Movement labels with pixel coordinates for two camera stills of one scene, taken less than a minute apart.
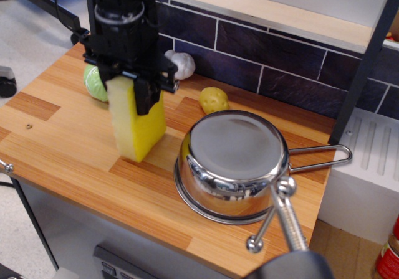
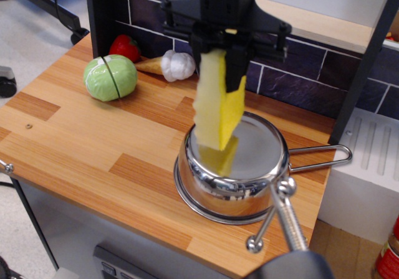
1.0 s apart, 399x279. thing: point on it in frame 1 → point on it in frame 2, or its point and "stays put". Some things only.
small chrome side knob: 9,167 stays put
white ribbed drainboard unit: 362,193 stays put
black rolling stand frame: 46,4 stays put
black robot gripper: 127,41 → 226,9
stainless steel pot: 227,162 stays put
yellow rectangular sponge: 135,134 → 217,112
